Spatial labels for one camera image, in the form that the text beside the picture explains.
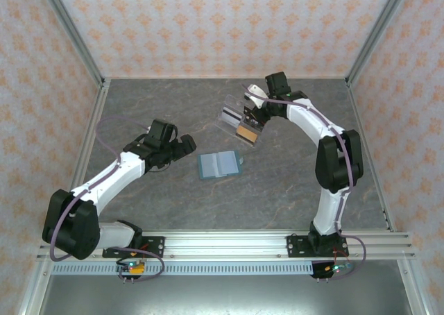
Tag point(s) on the clear acrylic card organizer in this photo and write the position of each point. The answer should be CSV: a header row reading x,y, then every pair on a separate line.
x,y
230,103

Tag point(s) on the teal card holder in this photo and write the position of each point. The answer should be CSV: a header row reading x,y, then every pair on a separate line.
x,y
218,164

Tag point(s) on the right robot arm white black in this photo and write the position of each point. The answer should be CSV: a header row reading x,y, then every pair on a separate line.
x,y
333,162

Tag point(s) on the gold card stack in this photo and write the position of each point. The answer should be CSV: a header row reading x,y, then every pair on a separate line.
x,y
247,134

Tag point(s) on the left controller board with LEDs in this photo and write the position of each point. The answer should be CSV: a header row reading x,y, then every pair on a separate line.
x,y
132,267

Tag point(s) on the controller board with leds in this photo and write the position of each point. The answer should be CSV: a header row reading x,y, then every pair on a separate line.
x,y
338,268
132,267

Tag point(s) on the grey metal shelf plate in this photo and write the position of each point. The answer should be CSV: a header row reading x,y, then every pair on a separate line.
x,y
225,294

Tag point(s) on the right controller board with LEDs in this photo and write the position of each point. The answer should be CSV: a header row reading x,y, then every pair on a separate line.
x,y
338,268

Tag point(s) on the aluminium side rail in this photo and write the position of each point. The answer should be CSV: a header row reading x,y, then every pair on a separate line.
x,y
364,127
98,120

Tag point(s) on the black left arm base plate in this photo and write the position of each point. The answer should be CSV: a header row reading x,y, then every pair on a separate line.
x,y
154,247

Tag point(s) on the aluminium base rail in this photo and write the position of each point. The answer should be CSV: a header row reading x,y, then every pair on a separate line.
x,y
225,245

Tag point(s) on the aluminium frame post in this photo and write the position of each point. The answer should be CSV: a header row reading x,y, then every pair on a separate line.
x,y
74,34
376,34

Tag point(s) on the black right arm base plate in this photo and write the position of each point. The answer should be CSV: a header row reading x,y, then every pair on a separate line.
x,y
298,247

